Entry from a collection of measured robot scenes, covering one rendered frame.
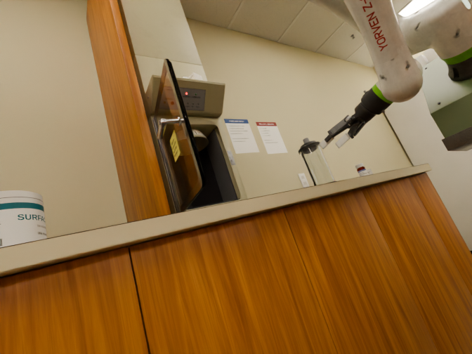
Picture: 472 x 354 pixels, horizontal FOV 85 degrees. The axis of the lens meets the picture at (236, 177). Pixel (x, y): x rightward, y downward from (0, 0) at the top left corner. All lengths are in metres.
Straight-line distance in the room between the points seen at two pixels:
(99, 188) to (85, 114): 0.41
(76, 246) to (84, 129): 1.02
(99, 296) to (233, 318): 0.28
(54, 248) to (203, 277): 0.29
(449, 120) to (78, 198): 1.45
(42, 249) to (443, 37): 1.15
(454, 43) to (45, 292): 1.20
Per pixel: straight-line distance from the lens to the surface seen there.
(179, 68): 1.31
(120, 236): 0.56
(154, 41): 1.37
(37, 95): 1.61
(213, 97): 1.17
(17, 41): 1.83
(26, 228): 0.71
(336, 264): 0.91
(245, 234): 0.70
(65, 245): 0.56
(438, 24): 1.07
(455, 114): 1.08
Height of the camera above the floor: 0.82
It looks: 16 degrees up
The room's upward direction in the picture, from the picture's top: 19 degrees counter-clockwise
